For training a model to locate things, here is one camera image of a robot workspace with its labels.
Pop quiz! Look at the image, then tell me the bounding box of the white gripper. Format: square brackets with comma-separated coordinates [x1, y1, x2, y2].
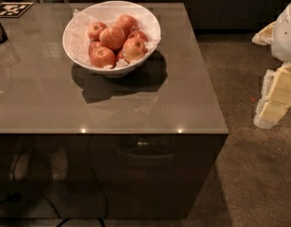
[251, 2, 291, 130]

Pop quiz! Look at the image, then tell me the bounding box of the large red apple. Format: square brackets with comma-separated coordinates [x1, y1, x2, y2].
[99, 26, 126, 50]

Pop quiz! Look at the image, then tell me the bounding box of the right small red apple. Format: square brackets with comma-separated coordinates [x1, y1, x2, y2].
[128, 30, 148, 42]

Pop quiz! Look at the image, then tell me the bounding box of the front right red apple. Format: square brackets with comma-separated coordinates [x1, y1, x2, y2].
[122, 38, 147, 62]

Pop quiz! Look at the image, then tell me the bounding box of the white ceramic bowl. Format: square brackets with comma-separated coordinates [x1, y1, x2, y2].
[61, 0, 162, 79]

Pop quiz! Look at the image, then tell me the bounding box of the front left red apple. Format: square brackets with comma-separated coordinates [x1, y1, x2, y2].
[90, 46, 115, 68]

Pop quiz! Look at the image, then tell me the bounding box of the left middle red apple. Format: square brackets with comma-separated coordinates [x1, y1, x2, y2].
[88, 41, 101, 54]

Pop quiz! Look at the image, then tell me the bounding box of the back left red apple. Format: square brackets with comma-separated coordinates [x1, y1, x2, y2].
[88, 22, 107, 41]

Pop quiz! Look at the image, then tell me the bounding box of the dark glossy table cabinet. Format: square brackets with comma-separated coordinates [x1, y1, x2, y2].
[0, 134, 227, 219]

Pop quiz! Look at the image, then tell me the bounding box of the black white fiducial marker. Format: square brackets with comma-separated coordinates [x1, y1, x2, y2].
[0, 2, 33, 18]

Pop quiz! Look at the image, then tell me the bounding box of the black cable on floor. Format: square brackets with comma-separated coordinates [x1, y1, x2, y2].
[0, 161, 109, 227]

